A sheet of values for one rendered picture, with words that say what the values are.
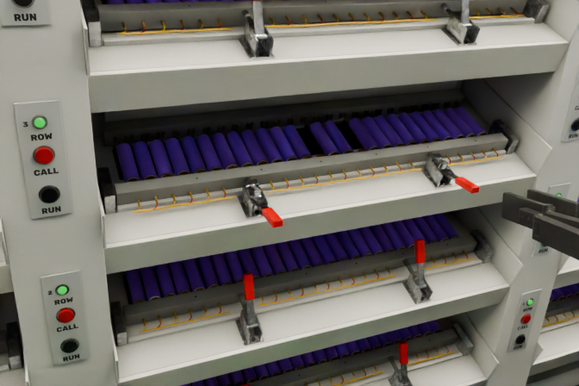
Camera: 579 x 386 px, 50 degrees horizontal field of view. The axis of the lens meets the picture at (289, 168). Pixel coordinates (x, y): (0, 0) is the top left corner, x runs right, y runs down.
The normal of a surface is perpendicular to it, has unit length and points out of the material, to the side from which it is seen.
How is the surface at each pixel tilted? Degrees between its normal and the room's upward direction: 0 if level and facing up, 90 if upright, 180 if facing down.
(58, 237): 90
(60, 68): 90
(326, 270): 17
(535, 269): 90
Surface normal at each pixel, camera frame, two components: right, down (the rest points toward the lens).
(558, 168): 0.39, 0.41
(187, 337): 0.15, -0.74
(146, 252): 0.36, 0.66
